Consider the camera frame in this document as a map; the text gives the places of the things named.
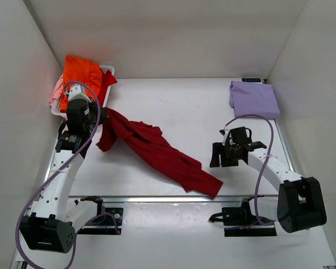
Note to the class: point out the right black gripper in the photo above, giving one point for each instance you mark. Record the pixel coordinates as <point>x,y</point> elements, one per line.
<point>222,156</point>

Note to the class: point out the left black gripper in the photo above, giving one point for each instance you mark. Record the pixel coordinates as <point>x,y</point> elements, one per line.
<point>99,114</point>

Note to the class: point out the dark red t shirt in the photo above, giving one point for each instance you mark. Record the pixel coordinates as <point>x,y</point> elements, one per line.
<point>148,143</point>

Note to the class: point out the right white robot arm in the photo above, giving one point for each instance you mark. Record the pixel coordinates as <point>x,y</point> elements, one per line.
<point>299,204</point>

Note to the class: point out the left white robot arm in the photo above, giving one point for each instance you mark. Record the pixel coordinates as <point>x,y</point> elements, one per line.
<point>51,225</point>

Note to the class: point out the red t shirt in basket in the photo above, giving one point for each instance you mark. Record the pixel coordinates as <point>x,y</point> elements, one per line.
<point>107,80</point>

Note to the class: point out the white plastic basket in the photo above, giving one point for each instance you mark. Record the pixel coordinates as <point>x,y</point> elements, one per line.
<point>55,109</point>

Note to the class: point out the pink t shirt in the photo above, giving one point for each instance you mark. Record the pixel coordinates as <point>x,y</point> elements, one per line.
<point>58,89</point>

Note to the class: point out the orange t shirt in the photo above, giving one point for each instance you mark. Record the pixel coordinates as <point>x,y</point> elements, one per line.
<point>84,71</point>

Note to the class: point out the folded lilac t shirt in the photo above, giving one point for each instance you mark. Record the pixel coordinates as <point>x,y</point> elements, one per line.
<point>247,98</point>

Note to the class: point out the small black display device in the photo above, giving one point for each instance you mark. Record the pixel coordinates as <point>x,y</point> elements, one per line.
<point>251,80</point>

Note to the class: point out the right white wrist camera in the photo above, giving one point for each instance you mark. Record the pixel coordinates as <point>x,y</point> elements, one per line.
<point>226,135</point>

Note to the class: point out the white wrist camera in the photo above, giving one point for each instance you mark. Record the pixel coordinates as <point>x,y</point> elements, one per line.
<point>226,135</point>
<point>76,91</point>

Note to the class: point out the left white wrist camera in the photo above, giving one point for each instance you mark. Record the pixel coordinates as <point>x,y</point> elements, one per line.
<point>76,91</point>

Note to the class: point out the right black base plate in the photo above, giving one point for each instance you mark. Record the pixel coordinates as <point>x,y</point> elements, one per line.
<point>239,222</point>

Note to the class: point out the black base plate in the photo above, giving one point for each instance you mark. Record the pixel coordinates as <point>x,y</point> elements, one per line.
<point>239,222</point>
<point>109,224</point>

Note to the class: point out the aluminium rail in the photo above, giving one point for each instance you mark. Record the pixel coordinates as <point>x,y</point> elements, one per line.
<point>171,199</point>

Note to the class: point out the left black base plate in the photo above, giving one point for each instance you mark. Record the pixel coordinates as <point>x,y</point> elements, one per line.
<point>109,224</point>

